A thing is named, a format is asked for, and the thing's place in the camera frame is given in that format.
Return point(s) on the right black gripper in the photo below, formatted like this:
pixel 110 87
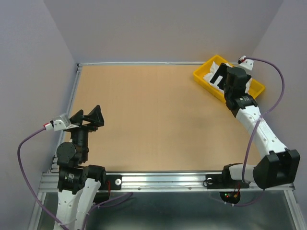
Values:
pixel 223 71

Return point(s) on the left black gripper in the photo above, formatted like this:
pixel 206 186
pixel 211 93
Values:
pixel 95 115

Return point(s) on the white long sleeve shirt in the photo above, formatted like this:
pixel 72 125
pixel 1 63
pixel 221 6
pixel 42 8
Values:
pixel 209 76

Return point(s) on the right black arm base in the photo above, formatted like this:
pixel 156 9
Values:
pixel 217 181

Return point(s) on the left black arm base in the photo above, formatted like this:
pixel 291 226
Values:
pixel 111 182

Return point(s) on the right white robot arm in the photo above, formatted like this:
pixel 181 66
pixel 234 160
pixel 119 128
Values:
pixel 278 165

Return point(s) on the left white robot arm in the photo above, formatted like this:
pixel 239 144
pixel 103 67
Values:
pixel 77 184

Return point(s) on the yellow plastic bin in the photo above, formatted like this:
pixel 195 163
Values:
pixel 255 89

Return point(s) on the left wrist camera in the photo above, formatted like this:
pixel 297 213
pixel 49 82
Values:
pixel 58 123

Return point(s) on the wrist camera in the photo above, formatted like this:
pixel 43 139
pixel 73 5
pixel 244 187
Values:
pixel 245 63
pixel 58 123

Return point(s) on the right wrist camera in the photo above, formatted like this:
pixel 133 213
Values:
pixel 245 63

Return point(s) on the aluminium mounting rail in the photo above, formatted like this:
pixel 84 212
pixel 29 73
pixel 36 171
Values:
pixel 170 181

